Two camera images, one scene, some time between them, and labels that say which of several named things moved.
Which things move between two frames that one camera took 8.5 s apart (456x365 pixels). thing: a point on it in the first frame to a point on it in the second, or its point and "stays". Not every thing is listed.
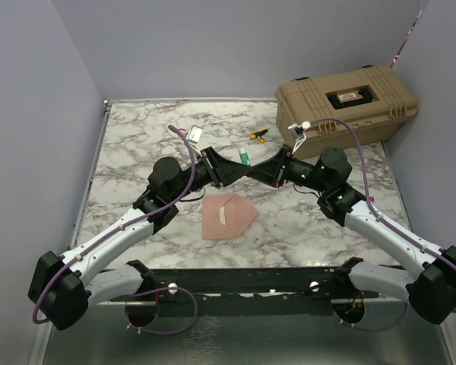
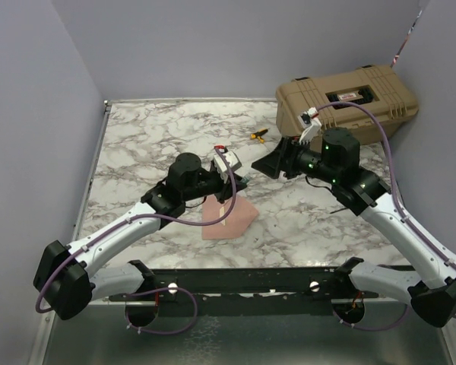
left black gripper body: [204, 173] to [220, 188]
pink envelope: [239, 214] stays
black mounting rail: [258, 285] stays
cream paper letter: [222, 215] stays
